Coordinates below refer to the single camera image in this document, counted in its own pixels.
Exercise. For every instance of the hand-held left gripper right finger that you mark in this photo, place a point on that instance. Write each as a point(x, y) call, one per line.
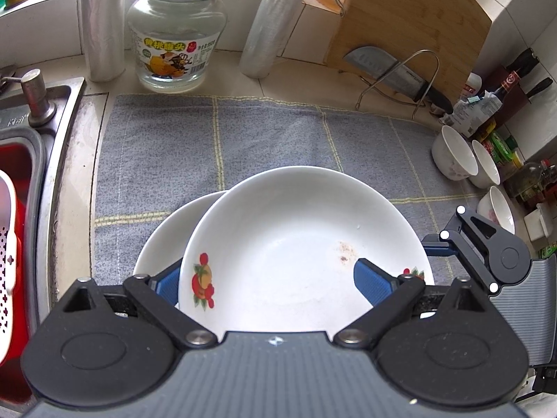
point(370, 281)

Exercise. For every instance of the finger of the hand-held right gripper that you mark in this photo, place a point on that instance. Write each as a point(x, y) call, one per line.
point(437, 246)

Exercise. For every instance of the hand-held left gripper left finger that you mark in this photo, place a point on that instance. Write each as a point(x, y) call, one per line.
point(167, 283)

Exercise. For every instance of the white fruit-print plate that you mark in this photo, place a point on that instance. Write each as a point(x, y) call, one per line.
point(283, 235)
point(161, 244)

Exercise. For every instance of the white pink-flower bowl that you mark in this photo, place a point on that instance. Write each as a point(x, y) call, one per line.
point(452, 148)
point(487, 165)
point(500, 209)

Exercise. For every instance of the small white box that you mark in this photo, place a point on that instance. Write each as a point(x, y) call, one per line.
point(538, 224)

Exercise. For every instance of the glass oil bottle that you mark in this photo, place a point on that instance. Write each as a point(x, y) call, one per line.
point(524, 183)

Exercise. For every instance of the green-lid jar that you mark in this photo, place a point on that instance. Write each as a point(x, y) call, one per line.
point(500, 148)

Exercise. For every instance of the yellow packet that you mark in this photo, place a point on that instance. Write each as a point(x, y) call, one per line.
point(484, 131)

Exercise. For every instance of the grey checked cloth mat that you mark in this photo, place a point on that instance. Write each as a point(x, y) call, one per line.
point(165, 148)

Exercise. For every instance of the white plastic bag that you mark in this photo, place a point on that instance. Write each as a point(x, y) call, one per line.
point(474, 115)

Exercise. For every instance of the teal binder clip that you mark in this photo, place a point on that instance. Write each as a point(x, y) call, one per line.
point(473, 101)

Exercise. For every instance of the white perforated colander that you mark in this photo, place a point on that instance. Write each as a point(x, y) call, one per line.
point(8, 270)

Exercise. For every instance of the maroon block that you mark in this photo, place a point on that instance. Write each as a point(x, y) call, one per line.
point(520, 106)

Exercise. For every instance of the orange and white bag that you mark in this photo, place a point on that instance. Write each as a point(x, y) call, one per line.
point(473, 85)

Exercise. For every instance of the stainless steel sink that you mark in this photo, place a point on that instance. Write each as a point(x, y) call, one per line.
point(65, 148)

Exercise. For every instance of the dark soy sauce bottle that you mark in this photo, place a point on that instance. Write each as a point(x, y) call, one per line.
point(511, 82)

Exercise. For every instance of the red plastic basin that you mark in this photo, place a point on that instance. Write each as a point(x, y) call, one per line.
point(17, 156)

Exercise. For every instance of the metal sink knob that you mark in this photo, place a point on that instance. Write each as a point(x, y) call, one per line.
point(37, 96)

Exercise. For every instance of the bamboo cutting board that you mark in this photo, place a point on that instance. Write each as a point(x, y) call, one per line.
point(413, 17)

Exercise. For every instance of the glass jar with yellow lid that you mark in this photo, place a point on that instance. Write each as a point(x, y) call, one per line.
point(174, 21)

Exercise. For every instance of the clear plastic wrap roll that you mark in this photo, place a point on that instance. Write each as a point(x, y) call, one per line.
point(270, 26)
point(102, 21)

